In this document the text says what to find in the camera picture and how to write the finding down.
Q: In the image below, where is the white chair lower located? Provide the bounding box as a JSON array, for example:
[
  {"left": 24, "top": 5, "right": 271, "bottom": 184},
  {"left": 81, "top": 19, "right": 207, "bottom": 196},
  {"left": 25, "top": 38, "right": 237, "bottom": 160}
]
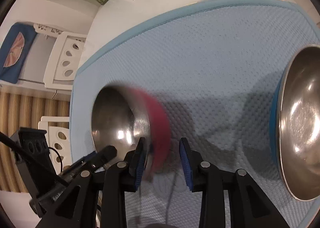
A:
[{"left": 38, "top": 116, "right": 72, "bottom": 174}]

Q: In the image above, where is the white chair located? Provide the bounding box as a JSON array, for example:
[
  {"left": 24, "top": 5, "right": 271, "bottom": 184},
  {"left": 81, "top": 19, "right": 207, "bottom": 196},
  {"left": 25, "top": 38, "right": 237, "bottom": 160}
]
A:
[
  {"left": 38, "top": 116, "right": 72, "bottom": 174},
  {"left": 43, "top": 32, "right": 87, "bottom": 91}
]

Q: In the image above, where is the white chair upper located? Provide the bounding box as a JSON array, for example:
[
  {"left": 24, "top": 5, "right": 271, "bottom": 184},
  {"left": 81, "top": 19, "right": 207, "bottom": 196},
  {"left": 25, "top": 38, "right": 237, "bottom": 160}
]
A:
[{"left": 43, "top": 32, "right": 87, "bottom": 91}]

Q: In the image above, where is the light blue dish mat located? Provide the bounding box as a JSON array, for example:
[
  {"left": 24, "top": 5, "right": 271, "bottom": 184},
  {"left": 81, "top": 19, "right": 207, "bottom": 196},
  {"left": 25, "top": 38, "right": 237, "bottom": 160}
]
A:
[{"left": 70, "top": 0, "right": 319, "bottom": 227}]

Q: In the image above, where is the blue steel bowl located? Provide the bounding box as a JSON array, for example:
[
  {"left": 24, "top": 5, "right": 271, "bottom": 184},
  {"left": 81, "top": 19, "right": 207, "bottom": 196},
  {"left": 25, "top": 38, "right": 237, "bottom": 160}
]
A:
[{"left": 269, "top": 44, "right": 319, "bottom": 201}]

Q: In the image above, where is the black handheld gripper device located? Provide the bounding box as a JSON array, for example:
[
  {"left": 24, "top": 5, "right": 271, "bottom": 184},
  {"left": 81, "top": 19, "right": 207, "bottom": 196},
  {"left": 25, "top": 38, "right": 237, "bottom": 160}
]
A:
[{"left": 1, "top": 128, "right": 117, "bottom": 218}]

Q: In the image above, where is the red steel bowl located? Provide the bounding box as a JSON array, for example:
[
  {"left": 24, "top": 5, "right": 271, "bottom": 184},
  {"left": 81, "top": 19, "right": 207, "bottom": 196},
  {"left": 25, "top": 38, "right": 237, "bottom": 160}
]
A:
[{"left": 91, "top": 83, "right": 171, "bottom": 179}]

